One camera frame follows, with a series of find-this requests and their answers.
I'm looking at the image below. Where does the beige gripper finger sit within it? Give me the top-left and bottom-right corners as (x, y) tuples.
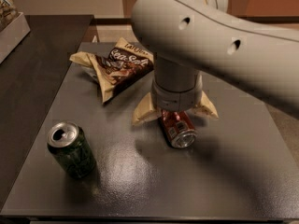
(192, 92), (219, 119)
(132, 92), (162, 126)

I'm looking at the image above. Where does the red coke can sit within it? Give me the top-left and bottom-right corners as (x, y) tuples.
(158, 110), (197, 148)

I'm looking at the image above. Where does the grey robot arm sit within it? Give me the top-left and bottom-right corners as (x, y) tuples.
(131, 0), (299, 119)

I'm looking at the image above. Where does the green soda can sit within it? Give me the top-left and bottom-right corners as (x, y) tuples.
(47, 121), (96, 179)

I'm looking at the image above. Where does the sea salt chip bag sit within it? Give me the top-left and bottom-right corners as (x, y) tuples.
(70, 37), (154, 104)

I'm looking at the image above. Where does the white tray with snacks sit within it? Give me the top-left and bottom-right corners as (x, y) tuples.
(0, 0), (31, 63)

